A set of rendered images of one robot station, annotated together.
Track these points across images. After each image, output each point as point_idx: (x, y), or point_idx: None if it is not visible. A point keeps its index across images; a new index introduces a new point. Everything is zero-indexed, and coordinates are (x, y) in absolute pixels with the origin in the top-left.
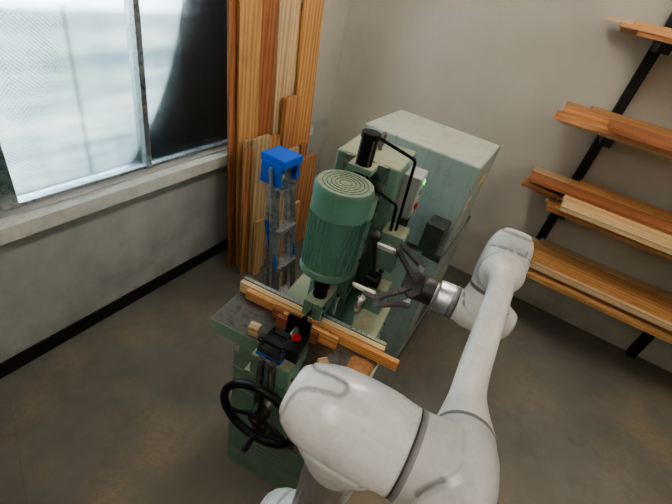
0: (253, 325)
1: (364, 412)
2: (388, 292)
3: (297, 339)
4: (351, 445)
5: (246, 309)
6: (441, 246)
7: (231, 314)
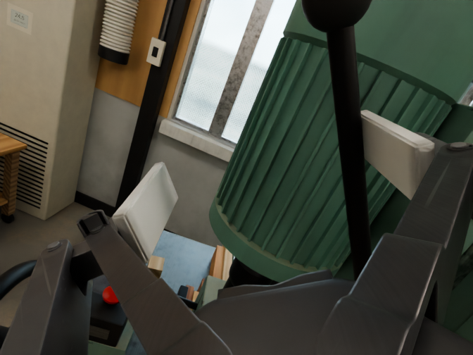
0: (154, 260)
1: None
2: (126, 257)
3: (105, 295)
4: None
5: (192, 260)
6: None
7: (175, 246)
